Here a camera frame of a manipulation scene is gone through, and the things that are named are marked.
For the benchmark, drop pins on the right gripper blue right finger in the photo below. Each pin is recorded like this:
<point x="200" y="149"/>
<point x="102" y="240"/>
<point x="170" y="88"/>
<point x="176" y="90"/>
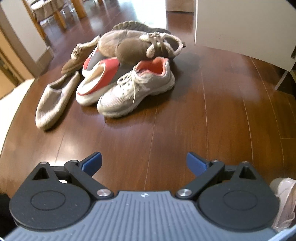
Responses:
<point x="207" y="174"/>

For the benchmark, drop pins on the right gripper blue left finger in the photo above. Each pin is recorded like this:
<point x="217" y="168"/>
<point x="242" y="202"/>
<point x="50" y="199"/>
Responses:
<point x="81" y="173"/>

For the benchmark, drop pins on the beige quilted slipper front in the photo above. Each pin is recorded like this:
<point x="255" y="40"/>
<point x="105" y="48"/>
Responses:
<point x="55" y="99"/>

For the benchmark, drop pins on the beige quilted slipper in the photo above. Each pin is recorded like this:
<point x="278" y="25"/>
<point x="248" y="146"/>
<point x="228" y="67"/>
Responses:
<point x="55" y="99"/>
<point x="138" y="26"/>

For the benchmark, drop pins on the white loafer front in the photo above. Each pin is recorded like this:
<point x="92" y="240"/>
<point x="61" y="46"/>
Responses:
<point x="284" y="189"/>

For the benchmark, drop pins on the red grey slipper front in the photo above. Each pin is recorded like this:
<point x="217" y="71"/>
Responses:
<point x="98" y="82"/>

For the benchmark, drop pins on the red grey slipper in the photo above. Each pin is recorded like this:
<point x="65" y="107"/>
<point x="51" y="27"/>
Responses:
<point x="91" y="61"/>
<point x="98" y="82"/>

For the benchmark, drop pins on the white sneaker coral lining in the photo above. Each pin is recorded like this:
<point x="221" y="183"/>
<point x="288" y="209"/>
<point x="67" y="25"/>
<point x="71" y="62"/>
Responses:
<point x="148" y="77"/>

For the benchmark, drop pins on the red grey slipper back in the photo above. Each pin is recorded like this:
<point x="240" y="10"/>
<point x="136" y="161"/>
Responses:
<point x="91" y="61"/>

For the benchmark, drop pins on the brown fleece shoe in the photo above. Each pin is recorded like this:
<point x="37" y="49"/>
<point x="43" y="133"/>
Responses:
<point x="131" y="46"/>
<point x="78" y="56"/>

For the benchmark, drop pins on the white cabinet door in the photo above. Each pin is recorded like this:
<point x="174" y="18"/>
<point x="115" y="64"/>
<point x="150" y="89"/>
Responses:
<point x="264" y="30"/>

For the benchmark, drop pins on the wooden dining table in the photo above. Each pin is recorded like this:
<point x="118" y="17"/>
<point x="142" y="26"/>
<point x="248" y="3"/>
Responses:
<point x="43" y="10"/>

